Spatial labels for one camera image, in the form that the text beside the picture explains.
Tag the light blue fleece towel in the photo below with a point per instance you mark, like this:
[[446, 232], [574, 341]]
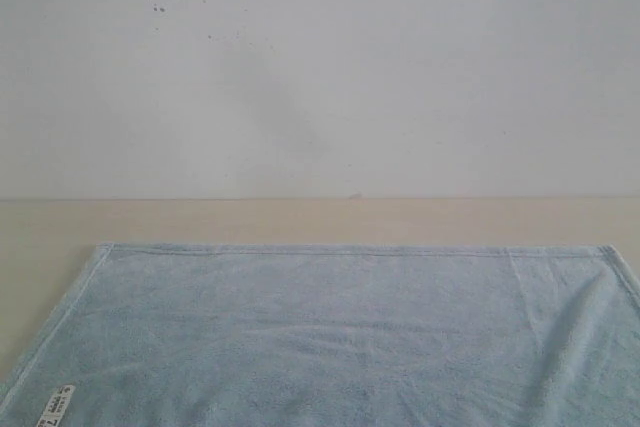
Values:
[[181, 335]]

